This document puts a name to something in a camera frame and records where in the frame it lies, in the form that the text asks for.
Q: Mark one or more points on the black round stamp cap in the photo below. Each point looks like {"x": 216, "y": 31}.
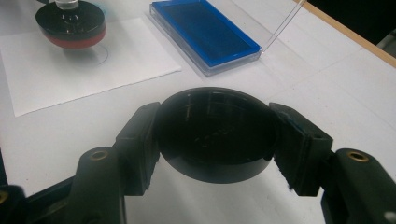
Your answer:
{"x": 214, "y": 133}

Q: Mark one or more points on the white paper sheet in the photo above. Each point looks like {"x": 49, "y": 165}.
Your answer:
{"x": 46, "y": 77}

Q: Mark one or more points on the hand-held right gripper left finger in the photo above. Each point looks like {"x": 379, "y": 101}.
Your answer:
{"x": 140, "y": 146}

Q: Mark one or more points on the blue ink pad box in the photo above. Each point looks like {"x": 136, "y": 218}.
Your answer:
{"x": 205, "y": 31}

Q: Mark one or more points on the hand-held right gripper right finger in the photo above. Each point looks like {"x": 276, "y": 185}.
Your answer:
{"x": 302, "y": 149}

